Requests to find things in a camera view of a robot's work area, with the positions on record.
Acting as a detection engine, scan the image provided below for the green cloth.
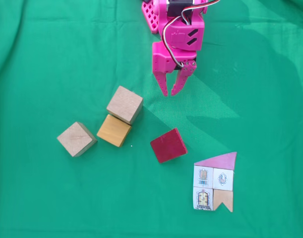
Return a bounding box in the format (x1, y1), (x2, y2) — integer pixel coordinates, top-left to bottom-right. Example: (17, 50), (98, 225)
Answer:
(0, 0), (303, 238)

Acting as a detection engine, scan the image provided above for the wooden cube balcony window print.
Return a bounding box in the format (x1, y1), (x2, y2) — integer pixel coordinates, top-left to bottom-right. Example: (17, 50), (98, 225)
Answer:
(106, 85), (144, 125)

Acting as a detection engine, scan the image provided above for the red triangular roof block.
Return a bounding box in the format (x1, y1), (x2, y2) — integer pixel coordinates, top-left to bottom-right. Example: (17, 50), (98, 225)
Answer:
(150, 127), (188, 164)

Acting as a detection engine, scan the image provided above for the paper house picture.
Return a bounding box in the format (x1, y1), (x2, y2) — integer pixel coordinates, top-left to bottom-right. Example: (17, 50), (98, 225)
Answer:
(192, 151), (238, 213)

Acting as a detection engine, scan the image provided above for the wooden cube round window print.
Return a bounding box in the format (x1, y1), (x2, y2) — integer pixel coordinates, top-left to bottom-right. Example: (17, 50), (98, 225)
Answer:
(57, 121), (98, 158)

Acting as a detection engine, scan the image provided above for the yellow notched wooden block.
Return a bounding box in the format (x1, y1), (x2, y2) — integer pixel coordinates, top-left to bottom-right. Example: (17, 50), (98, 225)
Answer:
(96, 114), (133, 148)

